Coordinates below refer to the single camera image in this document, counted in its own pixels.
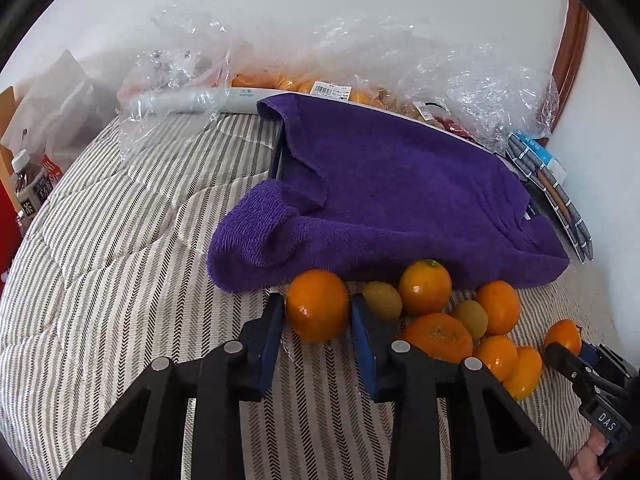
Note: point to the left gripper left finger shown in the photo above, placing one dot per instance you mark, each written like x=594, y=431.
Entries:
x=141, y=436

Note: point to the red paper shopping bag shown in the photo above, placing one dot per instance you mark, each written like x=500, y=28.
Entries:
x=10, y=235

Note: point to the large orange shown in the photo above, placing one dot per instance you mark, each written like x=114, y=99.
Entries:
x=440, y=336

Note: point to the white plastic bag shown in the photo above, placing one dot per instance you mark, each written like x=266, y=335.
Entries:
x=60, y=114

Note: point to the clear plastic bags of fruit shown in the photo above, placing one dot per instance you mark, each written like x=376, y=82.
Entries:
x=396, y=66

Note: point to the striped quilted mattress cover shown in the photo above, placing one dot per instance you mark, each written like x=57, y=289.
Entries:
x=112, y=274

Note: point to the oval yellow orange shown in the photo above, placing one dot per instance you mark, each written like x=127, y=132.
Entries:
x=524, y=378

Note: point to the green kiwi fruit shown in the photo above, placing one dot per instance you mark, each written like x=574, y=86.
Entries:
x=473, y=317
x=383, y=300

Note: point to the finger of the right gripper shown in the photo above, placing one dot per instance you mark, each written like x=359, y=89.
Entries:
x=575, y=370
x=603, y=360

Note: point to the dark drink bottle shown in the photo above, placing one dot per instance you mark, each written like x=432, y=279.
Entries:
x=32, y=185

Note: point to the blue white tissue pack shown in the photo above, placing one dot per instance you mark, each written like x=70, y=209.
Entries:
x=543, y=155

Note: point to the purple towel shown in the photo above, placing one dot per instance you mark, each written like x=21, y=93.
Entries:
x=363, y=194

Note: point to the person's right hand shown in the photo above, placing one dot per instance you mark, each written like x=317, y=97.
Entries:
x=584, y=465

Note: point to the blue checked folded cloth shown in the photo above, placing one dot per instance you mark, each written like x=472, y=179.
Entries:
x=570, y=218

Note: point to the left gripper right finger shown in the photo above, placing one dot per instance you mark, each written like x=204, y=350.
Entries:
x=446, y=416

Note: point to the brown wooden door frame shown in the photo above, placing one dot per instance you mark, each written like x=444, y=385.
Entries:
x=568, y=58

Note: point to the orange mandarin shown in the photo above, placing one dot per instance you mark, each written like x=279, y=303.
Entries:
x=566, y=333
x=317, y=305
x=501, y=303

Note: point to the crumpled clear plastic bag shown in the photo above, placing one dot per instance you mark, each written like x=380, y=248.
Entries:
x=194, y=50

